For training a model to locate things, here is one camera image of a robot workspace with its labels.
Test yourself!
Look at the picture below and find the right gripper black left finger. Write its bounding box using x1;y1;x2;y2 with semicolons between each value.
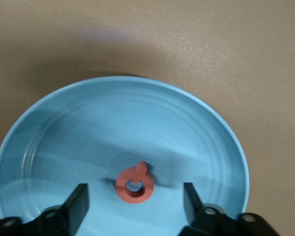
0;183;90;236

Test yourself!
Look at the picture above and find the blue plate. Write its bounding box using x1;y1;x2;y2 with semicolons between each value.
0;75;249;236

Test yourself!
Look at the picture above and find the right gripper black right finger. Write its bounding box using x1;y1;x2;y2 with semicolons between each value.
179;182;278;236

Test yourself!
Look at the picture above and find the pink foam letter Q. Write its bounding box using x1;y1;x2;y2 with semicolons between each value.
115;161;154;204

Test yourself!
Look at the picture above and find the brown table cover sheet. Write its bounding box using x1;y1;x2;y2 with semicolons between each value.
0;0;295;236

